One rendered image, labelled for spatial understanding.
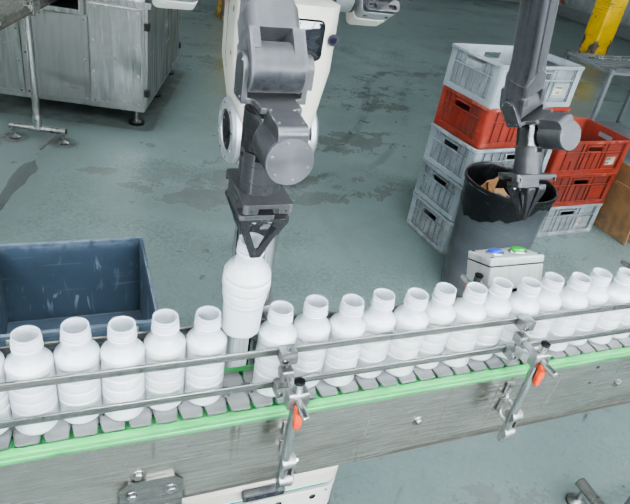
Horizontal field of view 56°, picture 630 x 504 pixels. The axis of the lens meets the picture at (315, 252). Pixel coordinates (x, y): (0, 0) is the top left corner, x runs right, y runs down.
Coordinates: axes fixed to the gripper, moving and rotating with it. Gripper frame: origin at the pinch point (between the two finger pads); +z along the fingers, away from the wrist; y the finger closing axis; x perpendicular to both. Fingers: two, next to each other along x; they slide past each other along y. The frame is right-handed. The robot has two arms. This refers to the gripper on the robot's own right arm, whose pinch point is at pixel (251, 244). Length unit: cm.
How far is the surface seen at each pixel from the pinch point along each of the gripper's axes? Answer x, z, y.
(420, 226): 171, 126, -194
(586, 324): 70, 22, 3
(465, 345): 40.7, 21.8, 4.0
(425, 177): 171, 97, -202
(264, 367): 3.5, 21.4, 2.9
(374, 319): 21.9, 15.1, 1.8
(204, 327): -6.2, 12.6, 2.0
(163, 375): -12.0, 19.8, 3.2
